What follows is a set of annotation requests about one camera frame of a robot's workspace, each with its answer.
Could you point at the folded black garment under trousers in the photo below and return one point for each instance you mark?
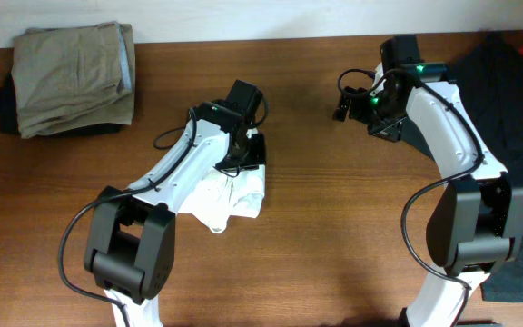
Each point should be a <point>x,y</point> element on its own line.
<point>8,117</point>

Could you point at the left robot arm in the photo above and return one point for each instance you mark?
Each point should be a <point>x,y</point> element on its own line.
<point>130,246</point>

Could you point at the dark green t-shirt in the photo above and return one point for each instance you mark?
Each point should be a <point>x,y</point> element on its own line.
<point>490,81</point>

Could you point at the white printed t-shirt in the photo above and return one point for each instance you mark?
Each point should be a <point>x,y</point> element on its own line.
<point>217,197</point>

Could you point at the folded khaki trousers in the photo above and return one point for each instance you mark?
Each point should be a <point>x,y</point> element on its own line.
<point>69,79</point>

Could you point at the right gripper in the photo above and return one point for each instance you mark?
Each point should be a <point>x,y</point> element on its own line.
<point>388,130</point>

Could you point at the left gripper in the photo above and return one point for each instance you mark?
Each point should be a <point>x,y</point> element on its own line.
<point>257,152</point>

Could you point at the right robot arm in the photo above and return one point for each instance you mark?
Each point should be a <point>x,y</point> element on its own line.
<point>477,225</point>

